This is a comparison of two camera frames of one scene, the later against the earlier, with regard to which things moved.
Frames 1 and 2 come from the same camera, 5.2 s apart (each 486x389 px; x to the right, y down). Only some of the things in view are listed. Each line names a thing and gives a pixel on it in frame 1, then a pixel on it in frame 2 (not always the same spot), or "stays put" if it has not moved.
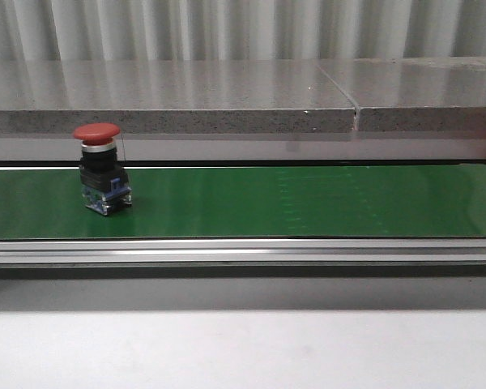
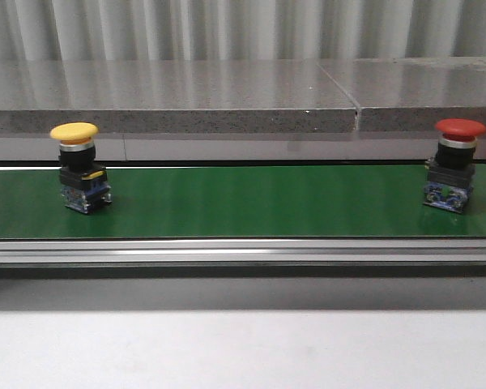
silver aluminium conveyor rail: (241, 251) stays put
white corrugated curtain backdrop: (239, 30) stays put
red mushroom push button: (105, 185) to (451, 175)
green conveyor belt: (269, 202) stays put
